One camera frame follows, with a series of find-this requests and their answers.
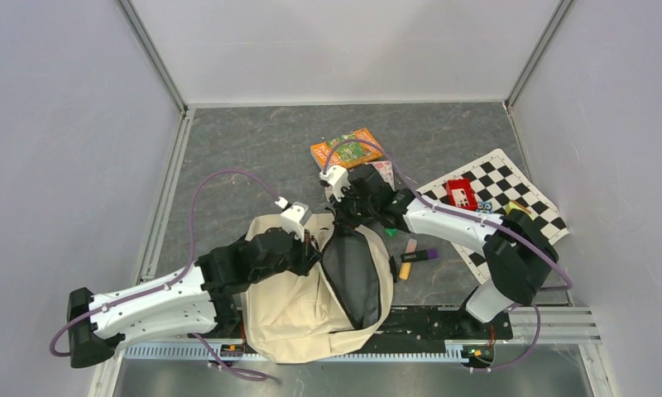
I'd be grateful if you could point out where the orange green book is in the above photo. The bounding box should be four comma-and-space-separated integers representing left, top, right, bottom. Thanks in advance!
310, 128, 382, 170

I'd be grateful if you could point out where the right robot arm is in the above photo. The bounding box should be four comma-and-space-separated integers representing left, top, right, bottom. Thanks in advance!
319, 165, 558, 337

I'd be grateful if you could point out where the beige canvas backpack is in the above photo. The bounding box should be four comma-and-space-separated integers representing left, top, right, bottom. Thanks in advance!
243, 213, 394, 364

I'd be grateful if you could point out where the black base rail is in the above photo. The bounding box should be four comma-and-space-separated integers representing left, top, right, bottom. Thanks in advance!
199, 304, 514, 368

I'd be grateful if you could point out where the orange highlighter pen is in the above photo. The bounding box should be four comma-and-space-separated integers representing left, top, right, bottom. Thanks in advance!
398, 262, 412, 280

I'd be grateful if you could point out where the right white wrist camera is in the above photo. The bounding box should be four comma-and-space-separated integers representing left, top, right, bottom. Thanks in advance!
319, 165, 350, 202

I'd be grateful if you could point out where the black white chessboard mat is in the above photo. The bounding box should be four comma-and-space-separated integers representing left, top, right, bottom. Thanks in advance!
418, 148, 570, 287

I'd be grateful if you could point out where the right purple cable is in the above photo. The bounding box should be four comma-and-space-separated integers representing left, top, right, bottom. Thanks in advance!
319, 137, 574, 291

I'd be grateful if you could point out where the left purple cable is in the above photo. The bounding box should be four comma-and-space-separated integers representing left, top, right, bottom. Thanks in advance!
49, 168, 291, 382

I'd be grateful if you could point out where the colourful toy block pile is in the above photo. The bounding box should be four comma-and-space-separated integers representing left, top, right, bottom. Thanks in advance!
504, 200, 532, 216

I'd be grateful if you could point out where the purple highlighter pen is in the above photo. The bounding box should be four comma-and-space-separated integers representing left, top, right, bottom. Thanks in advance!
401, 249, 439, 263

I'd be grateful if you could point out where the purple cable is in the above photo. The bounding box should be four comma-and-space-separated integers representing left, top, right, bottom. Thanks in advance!
49, 168, 291, 382
319, 137, 574, 291

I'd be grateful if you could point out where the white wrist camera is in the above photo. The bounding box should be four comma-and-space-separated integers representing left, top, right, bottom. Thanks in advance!
319, 165, 350, 202
275, 197, 311, 242

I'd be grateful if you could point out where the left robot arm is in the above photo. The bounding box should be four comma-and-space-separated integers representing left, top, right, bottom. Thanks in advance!
65, 227, 321, 369

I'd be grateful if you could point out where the blue owl figure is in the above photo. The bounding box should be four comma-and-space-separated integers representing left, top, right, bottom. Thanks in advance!
476, 200, 494, 213

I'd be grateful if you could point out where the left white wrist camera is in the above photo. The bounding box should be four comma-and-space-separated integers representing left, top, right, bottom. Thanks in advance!
275, 197, 311, 242

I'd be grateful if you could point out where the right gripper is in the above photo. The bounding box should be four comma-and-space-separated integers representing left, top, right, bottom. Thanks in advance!
330, 181, 377, 230

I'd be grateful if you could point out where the red toy block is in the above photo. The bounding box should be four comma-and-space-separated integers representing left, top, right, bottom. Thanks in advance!
445, 178, 477, 211

